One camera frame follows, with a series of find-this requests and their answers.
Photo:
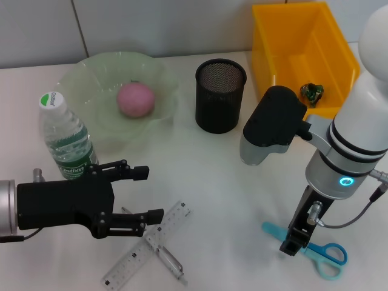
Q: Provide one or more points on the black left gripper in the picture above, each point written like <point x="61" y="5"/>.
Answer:
<point x="60" y="203"/>

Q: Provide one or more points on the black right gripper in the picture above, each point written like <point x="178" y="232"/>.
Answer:
<point x="304" y="218"/>

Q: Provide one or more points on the blue scissors with sheath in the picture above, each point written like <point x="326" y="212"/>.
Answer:
<point x="327" y="251"/>

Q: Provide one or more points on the transparent plastic ruler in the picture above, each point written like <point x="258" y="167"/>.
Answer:
<point x="127" y="263"/>

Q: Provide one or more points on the pink peach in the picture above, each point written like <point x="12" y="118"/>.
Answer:
<point x="135" y="100"/>

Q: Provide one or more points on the clear bottle with green label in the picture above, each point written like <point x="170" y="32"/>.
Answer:
<point x="65" y="133"/>

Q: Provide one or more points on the green plastic wrapper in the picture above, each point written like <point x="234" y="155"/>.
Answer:
<point x="311" y="94"/>

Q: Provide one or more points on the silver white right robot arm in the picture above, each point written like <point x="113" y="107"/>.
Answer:
<point x="348" y="142"/>

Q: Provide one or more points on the grey white pen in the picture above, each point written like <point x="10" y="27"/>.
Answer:
<point x="171" y="262"/>

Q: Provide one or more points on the black mesh pen holder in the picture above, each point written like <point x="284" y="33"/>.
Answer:
<point x="218" y="103"/>

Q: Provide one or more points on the translucent green fruit bowl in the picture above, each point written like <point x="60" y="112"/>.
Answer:
<point x="91" y="82"/>

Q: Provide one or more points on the yellow plastic bin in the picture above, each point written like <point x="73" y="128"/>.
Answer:
<point x="288" y="39"/>

